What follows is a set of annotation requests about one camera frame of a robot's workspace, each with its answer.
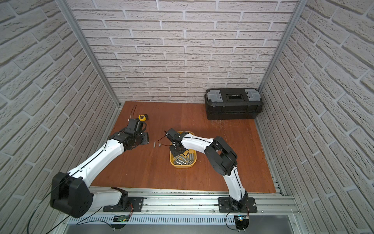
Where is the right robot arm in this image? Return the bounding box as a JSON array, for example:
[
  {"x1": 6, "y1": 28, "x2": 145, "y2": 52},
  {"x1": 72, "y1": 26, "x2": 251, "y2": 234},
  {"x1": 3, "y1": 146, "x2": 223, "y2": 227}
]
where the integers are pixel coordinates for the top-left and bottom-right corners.
[{"x1": 165, "y1": 128, "x2": 248, "y2": 211}]

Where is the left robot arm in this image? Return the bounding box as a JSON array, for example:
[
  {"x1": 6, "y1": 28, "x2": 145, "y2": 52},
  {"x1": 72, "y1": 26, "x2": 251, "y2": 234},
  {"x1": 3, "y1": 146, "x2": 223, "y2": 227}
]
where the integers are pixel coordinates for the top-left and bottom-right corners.
[{"x1": 50, "y1": 119, "x2": 149, "y2": 218}]

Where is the aluminium frame post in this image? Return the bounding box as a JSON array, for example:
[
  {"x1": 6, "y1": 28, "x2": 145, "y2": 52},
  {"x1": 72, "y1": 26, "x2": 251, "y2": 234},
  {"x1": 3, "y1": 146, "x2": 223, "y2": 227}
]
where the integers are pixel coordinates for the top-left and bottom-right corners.
[
  {"x1": 56, "y1": 0, "x2": 121, "y2": 109},
  {"x1": 258, "y1": 0, "x2": 308, "y2": 93}
]

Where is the aluminium frame post right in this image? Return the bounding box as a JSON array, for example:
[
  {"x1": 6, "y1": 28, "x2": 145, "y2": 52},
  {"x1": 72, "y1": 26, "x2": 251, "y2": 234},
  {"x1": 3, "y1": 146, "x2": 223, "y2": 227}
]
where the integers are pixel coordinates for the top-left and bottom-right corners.
[{"x1": 258, "y1": 0, "x2": 308, "y2": 93}]

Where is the black plastic toolbox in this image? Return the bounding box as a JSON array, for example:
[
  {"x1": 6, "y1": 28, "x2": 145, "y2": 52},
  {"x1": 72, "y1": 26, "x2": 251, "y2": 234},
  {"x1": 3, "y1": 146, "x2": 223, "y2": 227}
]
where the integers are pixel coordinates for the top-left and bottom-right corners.
[{"x1": 205, "y1": 88, "x2": 263, "y2": 121}]

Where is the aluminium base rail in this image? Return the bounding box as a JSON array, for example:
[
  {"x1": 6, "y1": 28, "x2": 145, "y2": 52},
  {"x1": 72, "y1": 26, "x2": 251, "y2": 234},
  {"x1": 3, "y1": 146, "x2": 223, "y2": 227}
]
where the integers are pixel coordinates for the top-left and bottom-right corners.
[{"x1": 68, "y1": 188, "x2": 301, "y2": 228}]

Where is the yellow plastic storage box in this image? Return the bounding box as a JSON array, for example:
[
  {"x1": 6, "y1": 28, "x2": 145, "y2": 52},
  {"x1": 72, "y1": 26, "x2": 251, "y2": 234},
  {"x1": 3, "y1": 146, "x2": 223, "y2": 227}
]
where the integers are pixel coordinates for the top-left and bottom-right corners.
[{"x1": 167, "y1": 128, "x2": 197, "y2": 169}]

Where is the yellow tape measure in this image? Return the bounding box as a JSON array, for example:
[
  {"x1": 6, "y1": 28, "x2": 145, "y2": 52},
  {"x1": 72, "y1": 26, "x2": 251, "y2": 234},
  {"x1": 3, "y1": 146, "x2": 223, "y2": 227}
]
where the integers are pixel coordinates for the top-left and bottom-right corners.
[{"x1": 138, "y1": 114, "x2": 149, "y2": 122}]

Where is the aluminium frame post left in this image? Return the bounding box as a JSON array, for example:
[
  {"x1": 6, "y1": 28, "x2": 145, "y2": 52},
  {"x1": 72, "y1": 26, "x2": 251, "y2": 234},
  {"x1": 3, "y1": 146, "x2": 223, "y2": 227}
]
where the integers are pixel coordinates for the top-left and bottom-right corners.
[{"x1": 56, "y1": 0, "x2": 121, "y2": 109}]

